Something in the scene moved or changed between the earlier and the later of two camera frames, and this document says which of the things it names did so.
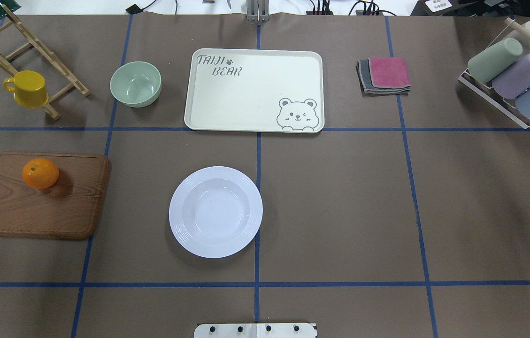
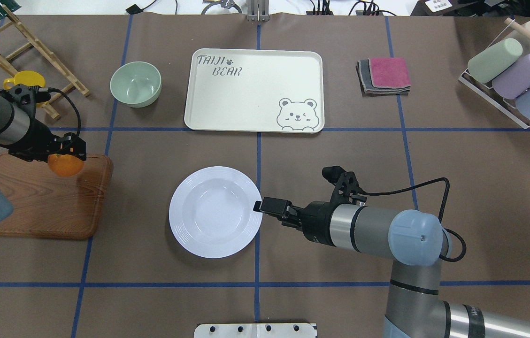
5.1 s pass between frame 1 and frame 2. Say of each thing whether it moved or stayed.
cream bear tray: stayed
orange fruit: moved
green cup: stayed
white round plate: stayed
